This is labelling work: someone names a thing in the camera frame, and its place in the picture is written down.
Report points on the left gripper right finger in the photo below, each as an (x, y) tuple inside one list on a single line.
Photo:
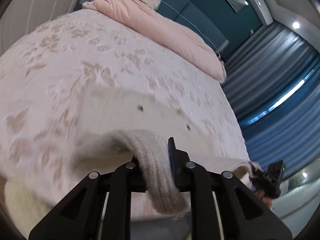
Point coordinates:
[(222, 207)]

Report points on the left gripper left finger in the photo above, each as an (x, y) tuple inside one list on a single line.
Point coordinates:
[(99, 207)]

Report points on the beige heart-pattern knit sweater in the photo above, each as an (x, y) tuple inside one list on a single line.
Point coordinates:
[(155, 154)]

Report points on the blue grey curtain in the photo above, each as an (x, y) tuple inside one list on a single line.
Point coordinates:
[(273, 88)]

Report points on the floral pink bedspread bed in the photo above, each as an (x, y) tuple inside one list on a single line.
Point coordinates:
[(84, 74)]

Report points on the pink folded duvet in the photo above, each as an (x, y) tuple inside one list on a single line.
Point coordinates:
[(164, 31)]

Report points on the white air conditioner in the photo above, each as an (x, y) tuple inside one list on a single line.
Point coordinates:
[(262, 11)]

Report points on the blue padded headboard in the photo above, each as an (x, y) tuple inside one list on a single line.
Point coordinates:
[(186, 13)]

